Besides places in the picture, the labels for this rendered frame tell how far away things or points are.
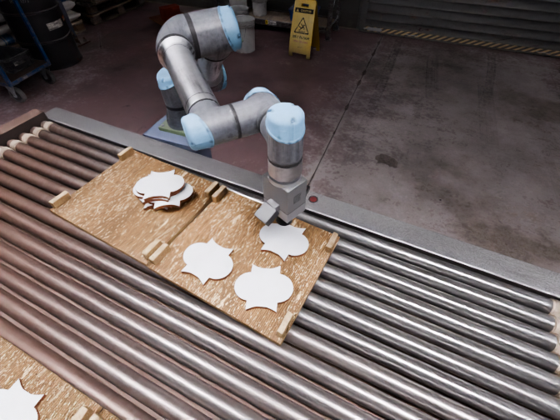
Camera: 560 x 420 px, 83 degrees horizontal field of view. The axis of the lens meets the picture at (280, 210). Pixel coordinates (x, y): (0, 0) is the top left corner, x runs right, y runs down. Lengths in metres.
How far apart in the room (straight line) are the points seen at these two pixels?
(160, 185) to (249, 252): 0.36
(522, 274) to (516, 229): 1.59
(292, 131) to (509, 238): 2.13
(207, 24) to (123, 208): 0.59
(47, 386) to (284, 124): 0.72
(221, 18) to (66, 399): 0.96
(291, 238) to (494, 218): 1.96
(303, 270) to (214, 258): 0.24
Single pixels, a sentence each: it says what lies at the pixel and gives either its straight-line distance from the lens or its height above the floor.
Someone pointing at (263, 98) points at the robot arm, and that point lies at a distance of 0.71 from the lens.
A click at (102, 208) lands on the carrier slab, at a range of 1.13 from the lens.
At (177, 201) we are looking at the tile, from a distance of 1.01.
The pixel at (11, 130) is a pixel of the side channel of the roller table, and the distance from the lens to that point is 1.68.
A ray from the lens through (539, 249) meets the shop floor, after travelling 2.63.
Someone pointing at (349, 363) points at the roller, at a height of 0.92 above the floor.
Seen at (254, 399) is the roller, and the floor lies 0.92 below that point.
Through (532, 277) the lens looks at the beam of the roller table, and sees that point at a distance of 1.10.
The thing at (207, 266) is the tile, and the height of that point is 0.95.
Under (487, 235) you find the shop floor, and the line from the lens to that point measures 2.51.
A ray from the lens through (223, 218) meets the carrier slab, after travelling 0.97.
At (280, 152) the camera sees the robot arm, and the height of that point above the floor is 1.28.
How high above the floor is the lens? 1.66
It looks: 48 degrees down
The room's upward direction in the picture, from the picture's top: straight up
